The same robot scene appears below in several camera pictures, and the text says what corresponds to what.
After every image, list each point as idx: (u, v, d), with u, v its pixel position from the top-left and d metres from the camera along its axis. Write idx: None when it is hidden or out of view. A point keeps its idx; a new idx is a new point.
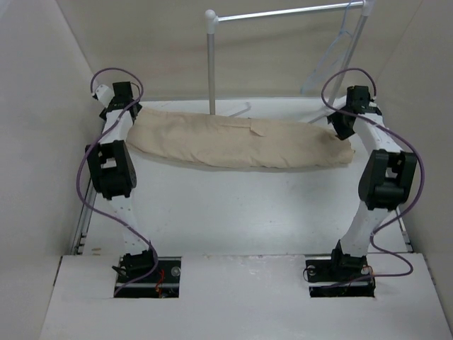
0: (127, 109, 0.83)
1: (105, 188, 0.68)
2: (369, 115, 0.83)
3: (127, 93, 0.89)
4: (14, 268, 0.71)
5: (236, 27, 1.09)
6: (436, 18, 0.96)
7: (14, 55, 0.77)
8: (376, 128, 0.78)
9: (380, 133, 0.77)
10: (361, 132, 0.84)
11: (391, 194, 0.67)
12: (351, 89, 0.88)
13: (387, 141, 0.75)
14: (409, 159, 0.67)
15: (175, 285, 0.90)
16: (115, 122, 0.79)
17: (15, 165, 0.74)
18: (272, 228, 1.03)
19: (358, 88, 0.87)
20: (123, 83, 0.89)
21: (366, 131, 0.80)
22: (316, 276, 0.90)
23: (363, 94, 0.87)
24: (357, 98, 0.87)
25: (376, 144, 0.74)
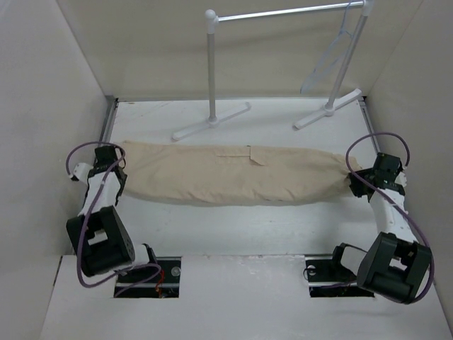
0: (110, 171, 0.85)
1: (100, 267, 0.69)
2: (388, 192, 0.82)
3: (109, 154, 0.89)
4: (14, 268, 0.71)
5: (236, 27, 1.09)
6: (436, 18, 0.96)
7: (13, 56, 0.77)
8: (392, 208, 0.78)
9: (395, 216, 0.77)
10: (376, 205, 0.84)
11: (391, 287, 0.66)
12: (381, 156, 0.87)
13: (400, 226, 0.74)
14: (422, 250, 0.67)
15: (175, 285, 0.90)
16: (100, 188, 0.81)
17: (15, 166, 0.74)
18: (272, 229, 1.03)
19: (388, 159, 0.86)
20: (105, 147, 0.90)
21: (382, 206, 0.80)
22: (316, 275, 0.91)
23: (392, 166, 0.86)
24: (384, 169, 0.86)
25: (388, 226, 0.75)
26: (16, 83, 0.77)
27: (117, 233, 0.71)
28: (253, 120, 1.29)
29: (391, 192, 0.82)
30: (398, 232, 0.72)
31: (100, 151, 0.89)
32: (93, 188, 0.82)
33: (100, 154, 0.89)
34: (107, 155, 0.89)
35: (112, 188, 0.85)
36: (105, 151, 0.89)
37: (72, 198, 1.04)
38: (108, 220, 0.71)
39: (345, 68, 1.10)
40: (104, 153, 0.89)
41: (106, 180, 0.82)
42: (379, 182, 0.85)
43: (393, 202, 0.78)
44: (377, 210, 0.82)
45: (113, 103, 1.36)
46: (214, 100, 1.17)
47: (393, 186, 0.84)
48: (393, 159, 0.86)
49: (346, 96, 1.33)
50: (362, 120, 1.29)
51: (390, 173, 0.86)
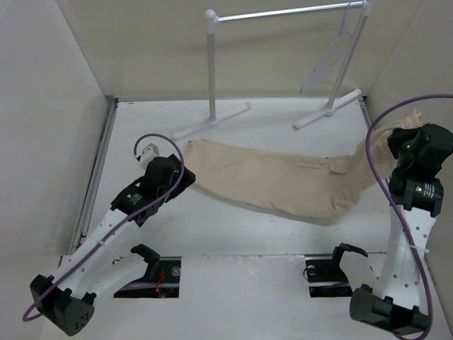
0: (128, 219, 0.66)
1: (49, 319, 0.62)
2: (411, 217, 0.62)
3: (158, 180, 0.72)
4: (14, 269, 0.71)
5: (236, 27, 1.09)
6: (436, 17, 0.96)
7: (15, 55, 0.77)
8: (408, 250, 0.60)
9: (408, 263, 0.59)
10: (394, 225, 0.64)
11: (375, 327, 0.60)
12: (422, 139, 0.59)
13: (406, 283, 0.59)
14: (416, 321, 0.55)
15: (175, 285, 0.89)
16: (92, 250, 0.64)
17: (15, 166, 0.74)
18: (272, 228, 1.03)
19: (429, 146, 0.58)
20: (161, 165, 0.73)
21: (396, 236, 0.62)
22: (316, 276, 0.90)
23: (434, 158, 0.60)
24: (422, 160, 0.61)
25: (391, 282, 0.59)
26: (16, 82, 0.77)
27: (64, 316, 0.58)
28: (253, 120, 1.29)
29: (422, 208, 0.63)
30: (396, 293, 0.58)
31: (153, 168, 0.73)
32: (90, 241, 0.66)
33: (148, 173, 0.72)
34: (155, 180, 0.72)
35: (117, 242, 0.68)
36: (156, 174, 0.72)
37: (72, 198, 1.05)
38: (59, 311, 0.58)
39: (344, 67, 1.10)
40: (154, 176, 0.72)
41: (106, 241, 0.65)
42: (410, 188, 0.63)
43: (413, 245, 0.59)
44: (391, 234, 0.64)
45: (113, 103, 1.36)
46: (214, 101, 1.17)
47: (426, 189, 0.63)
48: (441, 143, 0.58)
49: (347, 96, 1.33)
50: (362, 120, 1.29)
51: (429, 163, 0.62)
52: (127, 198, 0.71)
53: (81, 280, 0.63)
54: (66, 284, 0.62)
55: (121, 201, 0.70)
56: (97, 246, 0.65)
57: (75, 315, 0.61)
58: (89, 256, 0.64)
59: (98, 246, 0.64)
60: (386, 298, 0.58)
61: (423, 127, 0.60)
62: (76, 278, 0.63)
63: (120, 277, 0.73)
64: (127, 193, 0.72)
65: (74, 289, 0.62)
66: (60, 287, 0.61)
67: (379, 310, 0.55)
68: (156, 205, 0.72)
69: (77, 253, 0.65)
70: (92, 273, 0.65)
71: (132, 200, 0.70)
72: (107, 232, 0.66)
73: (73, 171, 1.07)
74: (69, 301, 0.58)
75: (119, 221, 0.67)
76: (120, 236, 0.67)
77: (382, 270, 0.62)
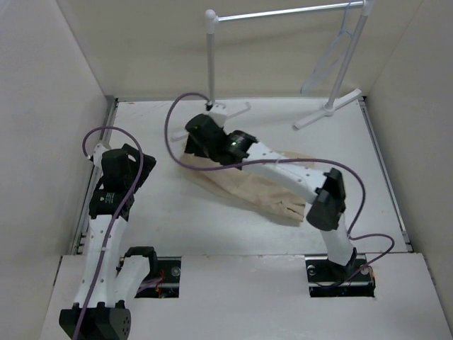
0: (115, 217, 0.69)
1: None
2: (255, 153, 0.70)
3: (119, 171, 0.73)
4: (15, 268, 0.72)
5: (236, 26, 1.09)
6: (435, 17, 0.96)
7: (16, 54, 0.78)
8: (279, 165, 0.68)
9: (289, 168, 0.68)
10: (257, 170, 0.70)
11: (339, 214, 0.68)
12: (195, 129, 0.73)
13: (306, 173, 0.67)
14: (335, 176, 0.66)
15: (175, 285, 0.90)
16: (100, 259, 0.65)
17: (15, 166, 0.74)
18: (272, 228, 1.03)
19: (204, 125, 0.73)
20: (114, 156, 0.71)
21: (269, 172, 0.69)
22: (316, 275, 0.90)
23: (212, 126, 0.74)
24: (210, 134, 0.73)
25: (304, 184, 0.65)
26: (17, 82, 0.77)
27: (110, 328, 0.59)
28: (253, 119, 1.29)
29: (249, 146, 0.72)
30: (313, 183, 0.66)
31: (107, 165, 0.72)
32: (92, 253, 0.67)
33: (108, 171, 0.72)
34: (116, 173, 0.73)
35: (115, 243, 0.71)
36: (115, 167, 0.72)
37: (72, 198, 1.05)
38: (103, 325, 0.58)
39: (344, 67, 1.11)
40: (114, 170, 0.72)
41: (107, 246, 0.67)
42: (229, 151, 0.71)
43: (277, 161, 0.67)
44: (267, 176, 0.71)
45: (113, 103, 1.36)
46: (214, 101, 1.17)
47: (239, 140, 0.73)
48: (202, 120, 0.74)
49: (346, 96, 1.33)
50: (362, 120, 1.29)
51: (218, 132, 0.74)
52: (102, 202, 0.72)
53: (106, 290, 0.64)
54: (95, 299, 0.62)
55: (98, 206, 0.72)
56: (102, 253, 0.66)
57: (118, 323, 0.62)
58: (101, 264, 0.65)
59: (102, 253, 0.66)
60: (317, 191, 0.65)
61: (185, 126, 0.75)
62: (100, 291, 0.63)
63: (132, 278, 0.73)
64: (100, 196, 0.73)
65: (106, 299, 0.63)
66: (91, 306, 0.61)
67: (326, 200, 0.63)
68: (131, 193, 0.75)
69: (86, 271, 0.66)
70: (110, 280, 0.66)
71: (107, 201, 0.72)
72: (103, 239, 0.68)
73: (74, 170, 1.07)
74: (107, 312, 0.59)
75: (108, 224, 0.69)
76: (115, 236, 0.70)
77: (296, 190, 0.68)
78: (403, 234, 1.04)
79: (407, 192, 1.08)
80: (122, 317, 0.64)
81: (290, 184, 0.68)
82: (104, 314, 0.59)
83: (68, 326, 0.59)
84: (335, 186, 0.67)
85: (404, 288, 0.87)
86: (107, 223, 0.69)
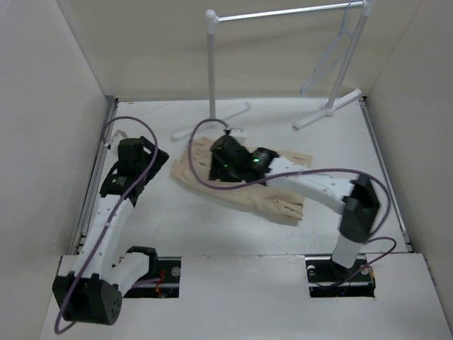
0: (124, 198, 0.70)
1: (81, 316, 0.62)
2: (274, 168, 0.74)
3: (134, 158, 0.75)
4: (15, 268, 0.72)
5: (236, 27, 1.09)
6: (435, 17, 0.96)
7: (16, 54, 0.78)
8: (302, 177, 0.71)
9: (311, 179, 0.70)
10: (282, 185, 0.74)
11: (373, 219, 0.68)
12: (219, 150, 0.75)
13: (330, 183, 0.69)
14: (361, 182, 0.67)
15: (175, 285, 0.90)
16: (102, 233, 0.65)
17: (15, 166, 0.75)
18: (272, 228, 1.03)
19: (227, 144, 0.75)
20: (130, 144, 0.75)
21: (293, 185, 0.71)
22: (316, 276, 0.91)
23: (236, 146, 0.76)
24: (233, 154, 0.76)
25: (330, 193, 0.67)
26: (18, 82, 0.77)
27: (100, 303, 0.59)
28: (253, 119, 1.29)
29: (271, 162, 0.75)
30: (340, 191, 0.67)
31: (123, 151, 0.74)
32: (95, 228, 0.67)
33: (124, 156, 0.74)
34: (130, 159, 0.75)
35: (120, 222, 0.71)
36: (130, 153, 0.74)
37: (72, 198, 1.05)
38: (93, 297, 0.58)
39: (344, 67, 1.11)
40: (129, 157, 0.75)
41: (111, 222, 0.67)
42: (253, 168, 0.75)
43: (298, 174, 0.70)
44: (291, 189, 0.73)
45: (113, 103, 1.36)
46: (214, 101, 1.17)
47: (262, 157, 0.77)
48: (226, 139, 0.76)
49: (346, 96, 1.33)
50: (362, 120, 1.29)
51: (241, 150, 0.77)
52: (113, 184, 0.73)
53: (103, 264, 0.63)
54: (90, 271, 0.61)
55: (108, 187, 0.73)
56: (105, 229, 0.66)
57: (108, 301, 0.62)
58: (102, 238, 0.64)
59: (105, 227, 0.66)
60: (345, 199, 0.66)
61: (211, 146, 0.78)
62: (97, 263, 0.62)
63: (127, 271, 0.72)
64: (112, 179, 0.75)
65: (100, 272, 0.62)
66: (85, 278, 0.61)
67: (354, 207, 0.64)
68: (141, 180, 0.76)
69: (87, 244, 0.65)
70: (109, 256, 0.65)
71: (118, 183, 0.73)
72: (108, 214, 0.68)
73: (74, 170, 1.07)
74: (98, 286, 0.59)
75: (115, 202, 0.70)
76: (121, 215, 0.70)
77: (323, 200, 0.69)
78: (403, 234, 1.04)
79: (408, 192, 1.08)
80: (114, 297, 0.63)
81: (316, 194, 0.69)
82: (94, 286, 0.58)
83: (60, 295, 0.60)
84: (364, 193, 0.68)
85: (404, 287, 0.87)
86: (115, 202, 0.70)
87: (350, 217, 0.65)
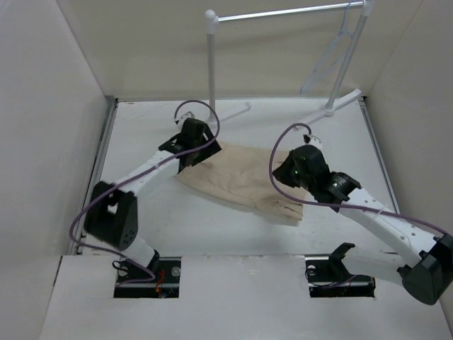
0: (176, 157, 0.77)
1: (96, 229, 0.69)
2: (362, 197, 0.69)
3: (194, 133, 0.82)
4: (15, 268, 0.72)
5: (236, 27, 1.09)
6: (435, 18, 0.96)
7: (16, 54, 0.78)
8: (381, 216, 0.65)
9: (395, 222, 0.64)
10: (354, 215, 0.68)
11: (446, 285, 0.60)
12: (303, 161, 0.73)
13: (412, 234, 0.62)
14: (449, 243, 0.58)
15: (175, 285, 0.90)
16: (149, 169, 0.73)
17: (15, 166, 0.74)
18: (272, 228, 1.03)
19: (312, 159, 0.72)
20: (195, 122, 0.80)
21: (367, 221, 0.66)
22: (316, 276, 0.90)
23: (320, 163, 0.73)
24: (316, 168, 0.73)
25: (404, 243, 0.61)
26: (18, 82, 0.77)
27: (122, 221, 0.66)
28: (253, 119, 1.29)
29: (351, 191, 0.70)
30: (420, 245, 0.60)
31: (187, 124, 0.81)
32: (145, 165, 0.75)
33: (185, 129, 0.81)
34: (190, 134, 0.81)
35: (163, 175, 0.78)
36: (192, 129, 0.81)
37: (72, 198, 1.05)
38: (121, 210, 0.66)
39: (345, 67, 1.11)
40: (190, 131, 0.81)
41: (161, 166, 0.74)
42: (329, 190, 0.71)
43: (379, 212, 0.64)
44: (362, 222, 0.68)
45: (113, 103, 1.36)
46: (214, 101, 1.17)
47: (342, 183, 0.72)
48: (309, 153, 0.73)
49: (346, 96, 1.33)
50: (362, 120, 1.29)
51: (321, 168, 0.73)
52: (172, 146, 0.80)
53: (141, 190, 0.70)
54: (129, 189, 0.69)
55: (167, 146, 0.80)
56: (153, 168, 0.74)
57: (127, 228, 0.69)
58: (146, 173, 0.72)
59: (153, 168, 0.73)
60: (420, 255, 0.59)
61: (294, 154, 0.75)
62: (136, 185, 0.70)
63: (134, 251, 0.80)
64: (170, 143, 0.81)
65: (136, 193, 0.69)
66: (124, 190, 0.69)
67: (432, 267, 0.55)
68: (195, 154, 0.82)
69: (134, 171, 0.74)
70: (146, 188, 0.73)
71: (175, 147, 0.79)
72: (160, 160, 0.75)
73: (74, 170, 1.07)
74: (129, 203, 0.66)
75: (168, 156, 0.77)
76: (169, 167, 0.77)
77: (395, 246, 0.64)
78: None
79: (408, 192, 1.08)
80: (129, 229, 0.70)
81: (392, 238, 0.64)
82: (128, 197, 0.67)
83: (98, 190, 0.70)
84: (446, 255, 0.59)
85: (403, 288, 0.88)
86: (168, 155, 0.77)
87: (422, 275, 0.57)
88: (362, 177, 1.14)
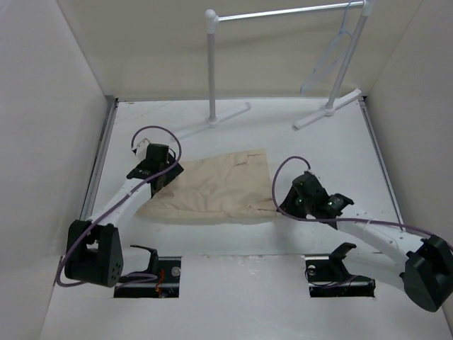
0: (146, 182, 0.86)
1: (80, 273, 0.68)
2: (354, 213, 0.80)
3: (160, 156, 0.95)
4: (15, 268, 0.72)
5: (236, 27, 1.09)
6: (435, 18, 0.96)
7: (15, 54, 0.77)
8: (371, 225, 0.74)
9: (383, 230, 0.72)
10: (350, 229, 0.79)
11: (448, 291, 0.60)
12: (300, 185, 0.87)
13: (399, 237, 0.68)
14: (437, 244, 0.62)
15: (175, 285, 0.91)
16: (124, 197, 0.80)
17: (15, 166, 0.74)
18: (272, 228, 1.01)
19: (308, 183, 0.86)
20: (158, 146, 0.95)
21: (359, 230, 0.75)
22: (316, 275, 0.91)
23: (315, 186, 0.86)
24: (313, 192, 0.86)
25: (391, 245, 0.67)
26: (17, 82, 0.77)
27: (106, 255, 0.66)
28: (253, 119, 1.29)
29: (344, 209, 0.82)
30: (407, 247, 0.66)
31: (153, 149, 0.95)
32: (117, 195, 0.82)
33: (151, 155, 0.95)
34: (157, 159, 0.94)
35: (136, 202, 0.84)
36: (157, 154, 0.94)
37: (72, 198, 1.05)
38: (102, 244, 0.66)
39: (345, 67, 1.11)
40: (156, 155, 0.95)
41: (133, 193, 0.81)
42: (325, 208, 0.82)
43: (367, 221, 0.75)
44: (358, 236, 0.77)
45: (113, 103, 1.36)
46: (214, 100, 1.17)
47: (337, 202, 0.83)
48: (306, 179, 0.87)
49: (346, 96, 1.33)
50: (362, 120, 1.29)
51: (318, 191, 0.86)
52: (139, 172, 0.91)
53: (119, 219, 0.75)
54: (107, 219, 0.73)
55: (134, 173, 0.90)
56: (127, 196, 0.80)
57: (114, 257, 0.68)
58: (123, 200, 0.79)
59: (127, 195, 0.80)
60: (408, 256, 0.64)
61: (294, 180, 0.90)
62: (114, 217, 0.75)
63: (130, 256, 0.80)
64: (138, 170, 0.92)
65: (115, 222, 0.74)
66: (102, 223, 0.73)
67: (420, 264, 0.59)
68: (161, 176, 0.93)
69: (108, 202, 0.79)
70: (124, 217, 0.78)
71: (144, 173, 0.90)
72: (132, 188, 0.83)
73: (74, 170, 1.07)
74: (110, 234, 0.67)
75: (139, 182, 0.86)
76: (142, 192, 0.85)
77: (388, 253, 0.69)
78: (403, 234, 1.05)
79: (408, 192, 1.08)
80: (117, 258, 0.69)
81: (381, 244, 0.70)
82: (108, 230, 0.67)
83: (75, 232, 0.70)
84: (439, 258, 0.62)
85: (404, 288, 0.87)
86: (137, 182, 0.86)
87: (413, 274, 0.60)
88: (362, 177, 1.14)
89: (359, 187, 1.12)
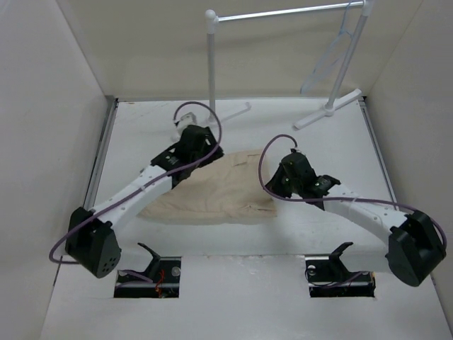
0: (166, 175, 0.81)
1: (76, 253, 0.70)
2: (338, 190, 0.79)
3: (192, 145, 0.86)
4: (15, 268, 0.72)
5: (236, 27, 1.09)
6: (435, 18, 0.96)
7: (15, 54, 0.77)
8: (355, 203, 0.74)
9: (369, 207, 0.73)
10: (334, 207, 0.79)
11: (431, 264, 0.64)
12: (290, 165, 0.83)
13: (384, 213, 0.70)
14: (420, 219, 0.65)
15: (175, 285, 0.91)
16: (136, 192, 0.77)
17: (16, 166, 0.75)
18: (272, 228, 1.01)
19: (298, 163, 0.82)
20: (194, 134, 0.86)
21: (345, 209, 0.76)
22: (316, 276, 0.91)
23: (305, 167, 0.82)
24: (301, 173, 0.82)
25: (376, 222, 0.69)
26: (17, 82, 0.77)
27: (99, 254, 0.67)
28: (253, 119, 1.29)
29: (331, 188, 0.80)
30: (391, 222, 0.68)
31: (188, 134, 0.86)
32: (132, 186, 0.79)
33: (184, 140, 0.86)
34: (189, 146, 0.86)
35: (148, 196, 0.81)
36: (190, 142, 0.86)
37: (72, 198, 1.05)
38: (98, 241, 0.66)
39: (345, 67, 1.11)
40: (189, 142, 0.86)
41: (146, 188, 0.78)
42: (313, 190, 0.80)
43: (352, 199, 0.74)
44: (342, 213, 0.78)
45: (113, 103, 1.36)
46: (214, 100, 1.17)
47: (325, 183, 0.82)
48: (297, 159, 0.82)
49: (346, 96, 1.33)
50: (362, 120, 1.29)
51: (307, 172, 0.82)
52: (166, 159, 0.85)
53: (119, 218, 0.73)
54: (107, 217, 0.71)
55: (161, 160, 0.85)
56: (139, 190, 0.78)
57: (107, 254, 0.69)
58: (134, 195, 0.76)
59: (139, 190, 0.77)
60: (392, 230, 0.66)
61: (283, 159, 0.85)
62: (115, 213, 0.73)
63: None
64: (166, 156, 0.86)
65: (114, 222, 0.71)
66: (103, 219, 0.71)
67: (402, 237, 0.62)
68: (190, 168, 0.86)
69: (118, 194, 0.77)
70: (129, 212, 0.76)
71: (170, 161, 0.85)
72: (148, 181, 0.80)
73: (74, 170, 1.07)
74: (107, 233, 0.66)
75: (158, 174, 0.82)
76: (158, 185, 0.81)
77: (372, 229, 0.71)
78: None
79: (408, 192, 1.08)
80: (110, 255, 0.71)
81: (367, 219, 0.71)
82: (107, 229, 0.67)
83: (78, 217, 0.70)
84: (422, 232, 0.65)
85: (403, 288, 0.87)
86: (157, 173, 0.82)
87: (396, 247, 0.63)
88: (362, 177, 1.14)
89: (359, 187, 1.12)
